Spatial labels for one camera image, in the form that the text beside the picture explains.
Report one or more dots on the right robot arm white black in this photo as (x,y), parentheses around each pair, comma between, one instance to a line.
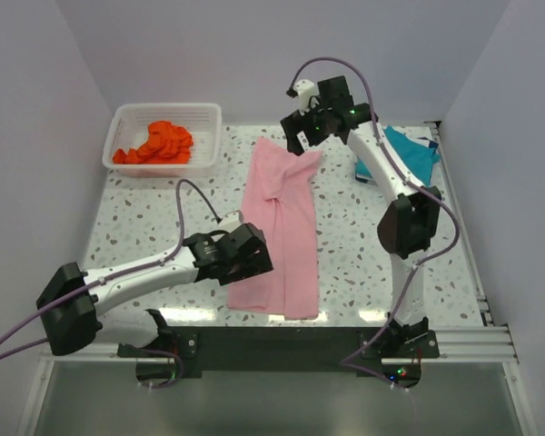
(412,211)

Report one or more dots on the white plastic basket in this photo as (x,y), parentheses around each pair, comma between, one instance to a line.
(129,129)

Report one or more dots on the aluminium frame rail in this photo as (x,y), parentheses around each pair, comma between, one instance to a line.
(473,389)

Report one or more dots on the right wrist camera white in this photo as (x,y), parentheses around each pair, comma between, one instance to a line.
(305,92)

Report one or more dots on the folded teal t shirt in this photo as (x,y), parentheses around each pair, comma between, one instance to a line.
(413,154)

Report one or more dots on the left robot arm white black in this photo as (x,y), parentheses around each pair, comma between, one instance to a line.
(72,302)

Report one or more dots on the orange t shirt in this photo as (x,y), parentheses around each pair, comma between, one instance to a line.
(167,143)

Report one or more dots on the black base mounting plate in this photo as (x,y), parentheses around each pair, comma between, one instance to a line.
(273,349)

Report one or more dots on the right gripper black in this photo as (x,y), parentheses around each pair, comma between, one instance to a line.
(296,123)

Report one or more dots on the pink t shirt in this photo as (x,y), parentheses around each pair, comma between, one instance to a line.
(278,200)

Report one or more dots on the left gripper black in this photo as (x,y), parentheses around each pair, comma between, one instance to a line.
(258,263)

